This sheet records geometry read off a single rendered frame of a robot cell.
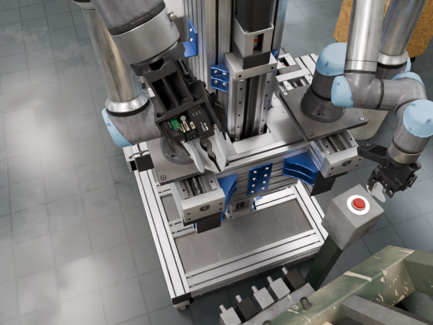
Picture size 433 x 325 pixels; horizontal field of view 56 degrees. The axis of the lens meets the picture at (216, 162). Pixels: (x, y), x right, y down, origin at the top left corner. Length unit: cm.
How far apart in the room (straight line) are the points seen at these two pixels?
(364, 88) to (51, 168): 206
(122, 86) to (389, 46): 74
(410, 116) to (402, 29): 33
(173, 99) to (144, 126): 61
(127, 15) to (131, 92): 60
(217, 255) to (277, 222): 35
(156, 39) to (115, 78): 57
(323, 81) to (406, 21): 27
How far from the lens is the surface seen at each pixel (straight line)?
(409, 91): 107
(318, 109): 138
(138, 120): 109
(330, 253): 164
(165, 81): 49
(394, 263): 135
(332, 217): 142
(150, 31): 49
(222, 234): 205
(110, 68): 104
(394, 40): 126
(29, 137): 291
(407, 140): 103
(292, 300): 140
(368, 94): 104
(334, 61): 127
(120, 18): 48
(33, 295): 235
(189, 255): 201
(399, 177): 113
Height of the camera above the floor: 207
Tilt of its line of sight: 55 degrees down
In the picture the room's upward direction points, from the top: straight up
